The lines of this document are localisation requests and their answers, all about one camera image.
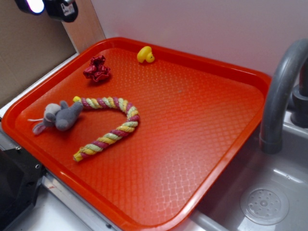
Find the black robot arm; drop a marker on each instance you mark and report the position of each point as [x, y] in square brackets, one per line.
[61, 10]

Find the crumpled red paper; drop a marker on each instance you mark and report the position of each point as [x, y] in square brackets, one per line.
[97, 71]

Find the red plastic tray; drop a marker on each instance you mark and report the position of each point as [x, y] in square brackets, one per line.
[195, 115]

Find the yellow rubber duck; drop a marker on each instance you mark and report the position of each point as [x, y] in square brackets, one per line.
[145, 54]

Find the grey plush mouse toy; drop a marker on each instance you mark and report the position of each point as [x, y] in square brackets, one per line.
[61, 116]

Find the grey plastic faucet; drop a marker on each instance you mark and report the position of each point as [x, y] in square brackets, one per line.
[289, 85]

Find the grey plastic sink basin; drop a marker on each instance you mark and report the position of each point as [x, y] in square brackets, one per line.
[259, 191]

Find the brown cardboard panel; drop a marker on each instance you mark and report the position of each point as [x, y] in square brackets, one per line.
[33, 45]

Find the black bracket at left edge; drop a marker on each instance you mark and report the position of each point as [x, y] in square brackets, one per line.
[20, 178]

